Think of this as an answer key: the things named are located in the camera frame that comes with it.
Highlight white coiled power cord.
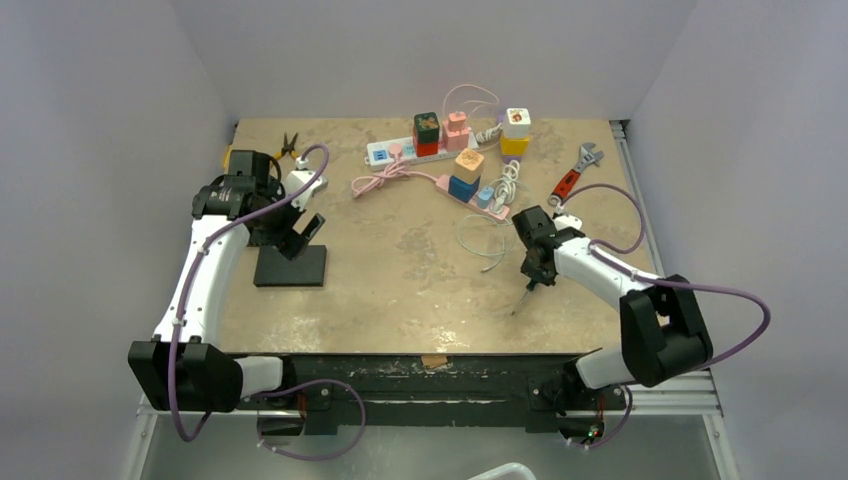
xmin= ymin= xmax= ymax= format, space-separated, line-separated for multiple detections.
xmin=489 ymin=159 xmax=523 ymax=213

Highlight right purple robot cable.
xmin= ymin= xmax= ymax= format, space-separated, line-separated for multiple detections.
xmin=559 ymin=183 xmax=773 ymax=451

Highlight light blue USB cable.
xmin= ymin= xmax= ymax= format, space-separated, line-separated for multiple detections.
xmin=456 ymin=180 xmax=534 ymax=274

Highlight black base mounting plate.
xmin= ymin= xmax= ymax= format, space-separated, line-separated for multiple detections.
xmin=239 ymin=353 xmax=626 ymax=435

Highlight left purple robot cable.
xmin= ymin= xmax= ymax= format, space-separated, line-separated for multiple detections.
xmin=166 ymin=144 xmax=367 ymax=462

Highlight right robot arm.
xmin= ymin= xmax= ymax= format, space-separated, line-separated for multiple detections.
xmin=513 ymin=206 xmax=714 ymax=407

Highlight red cube adapter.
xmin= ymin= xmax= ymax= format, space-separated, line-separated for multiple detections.
xmin=413 ymin=137 xmax=440 ymax=157

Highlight green cube adapter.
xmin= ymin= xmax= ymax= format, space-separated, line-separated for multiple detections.
xmin=413 ymin=112 xmax=441 ymax=144

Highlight white power strip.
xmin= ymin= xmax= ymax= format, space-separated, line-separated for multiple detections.
xmin=364 ymin=130 xmax=480 ymax=172

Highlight light blue USB charger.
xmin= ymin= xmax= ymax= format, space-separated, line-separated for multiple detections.
xmin=476 ymin=186 xmax=494 ymax=210

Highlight orange cube adapter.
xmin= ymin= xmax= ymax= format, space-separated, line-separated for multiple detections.
xmin=452 ymin=148 xmax=485 ymax=184

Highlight pink plug adapter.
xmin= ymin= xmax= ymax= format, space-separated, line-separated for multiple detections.
xmin=442 ymin=111 xmax=470 ymax=152

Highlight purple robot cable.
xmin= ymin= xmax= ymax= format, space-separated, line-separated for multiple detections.
xmin=559 ymin=183 xmax=773 ymax=451
xmin=166 ymin=144 xmax=367 ymax=462

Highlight pink power strip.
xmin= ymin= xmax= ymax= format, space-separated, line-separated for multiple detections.
xmin=435 ymin=175 xmax=510 ymax=222

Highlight black box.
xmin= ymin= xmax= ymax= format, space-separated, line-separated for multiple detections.
xmin=253 ymin=245 xmax=328 ymax=288

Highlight yellow cube adapter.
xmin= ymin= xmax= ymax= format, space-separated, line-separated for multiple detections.
xmin=499 ymin=136 xmax=530 ymax=157

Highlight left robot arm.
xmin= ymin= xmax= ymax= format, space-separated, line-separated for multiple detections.
xmin=128 ymin=150 xmax=328 ymax=413

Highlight pink coiled power cord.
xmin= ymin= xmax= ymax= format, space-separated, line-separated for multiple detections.
xmin=350 ymin=143 xmax=452 ymax=199

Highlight red handled adjustable wrench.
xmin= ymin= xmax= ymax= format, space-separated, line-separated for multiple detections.
xmin=547 ymin=142 xmax=604 ymax=207

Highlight blue cube adapter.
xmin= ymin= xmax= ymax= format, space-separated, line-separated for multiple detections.
xmin=448 ymin=175 xmax=481 ymax=203

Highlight yellow black needle-nose pliers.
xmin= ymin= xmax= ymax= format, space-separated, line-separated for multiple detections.
xmin=274 ymin=133 xmax=299 ymax=160

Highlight white cube adapter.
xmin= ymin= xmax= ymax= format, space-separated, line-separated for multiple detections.
xmin=502 ymin=107 xmax=532 ymax=139

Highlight green handled screwdriver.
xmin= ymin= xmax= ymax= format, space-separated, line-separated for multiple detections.
xmin=510 ymin=287 xmax=534 ymax=316

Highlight aluminium frame rail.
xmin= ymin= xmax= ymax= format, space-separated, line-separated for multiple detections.
xmin=137 ymin=370 xmax=723 ymax=417

